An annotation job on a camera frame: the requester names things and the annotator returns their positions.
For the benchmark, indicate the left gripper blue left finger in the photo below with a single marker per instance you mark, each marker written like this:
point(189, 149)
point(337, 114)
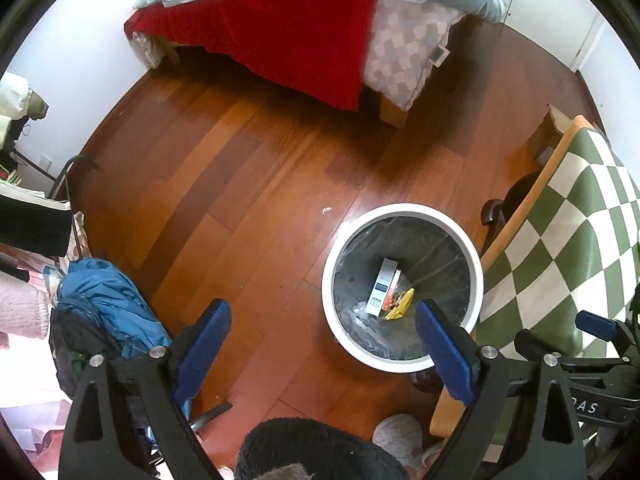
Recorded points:
point(194, 351)

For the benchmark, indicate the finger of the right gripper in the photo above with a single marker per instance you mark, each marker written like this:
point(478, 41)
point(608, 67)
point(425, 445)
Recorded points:
point(530, 347)
point(593, 324)

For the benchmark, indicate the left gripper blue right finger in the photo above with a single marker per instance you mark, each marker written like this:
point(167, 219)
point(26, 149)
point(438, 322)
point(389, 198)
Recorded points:
point(452, 350)

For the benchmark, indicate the yellow panda snack bag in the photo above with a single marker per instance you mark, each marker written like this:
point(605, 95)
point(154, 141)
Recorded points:
point(400, 305)

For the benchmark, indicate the clear plastic cup lid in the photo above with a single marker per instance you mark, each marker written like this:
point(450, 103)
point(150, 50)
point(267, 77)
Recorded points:
point(356, 320)

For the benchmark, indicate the white round trash bin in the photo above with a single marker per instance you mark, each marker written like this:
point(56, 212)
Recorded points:
point(435, 257)

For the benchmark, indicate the green white checkered tablecloth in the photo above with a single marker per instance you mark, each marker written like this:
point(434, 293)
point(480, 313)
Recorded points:
point(576, 250)

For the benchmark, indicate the grey fuzzy slipper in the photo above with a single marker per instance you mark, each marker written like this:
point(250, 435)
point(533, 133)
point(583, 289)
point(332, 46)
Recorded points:
point(401, 436)

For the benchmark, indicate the blue white box in bin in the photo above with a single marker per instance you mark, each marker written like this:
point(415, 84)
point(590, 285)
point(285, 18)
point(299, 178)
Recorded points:
point(383, 288)

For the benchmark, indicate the blue jacket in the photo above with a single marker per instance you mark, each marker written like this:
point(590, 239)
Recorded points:
point(97, 292)

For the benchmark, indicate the dark wooden chair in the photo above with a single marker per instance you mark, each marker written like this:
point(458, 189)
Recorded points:
point(495, 213)

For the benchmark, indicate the black fuzzy slipper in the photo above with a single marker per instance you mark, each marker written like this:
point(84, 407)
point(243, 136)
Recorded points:
point(300, 448)

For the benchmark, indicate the brown cardboard box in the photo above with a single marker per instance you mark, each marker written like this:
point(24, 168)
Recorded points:
point(548, 135)

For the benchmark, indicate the white door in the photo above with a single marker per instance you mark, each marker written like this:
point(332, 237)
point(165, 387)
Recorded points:
point(566, 29)

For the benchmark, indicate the red bed sheet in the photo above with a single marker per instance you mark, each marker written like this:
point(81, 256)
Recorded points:
point(318, 47)

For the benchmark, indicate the patterned mattress cover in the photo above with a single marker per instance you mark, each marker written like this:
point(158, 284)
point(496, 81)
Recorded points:
point(408, 40)

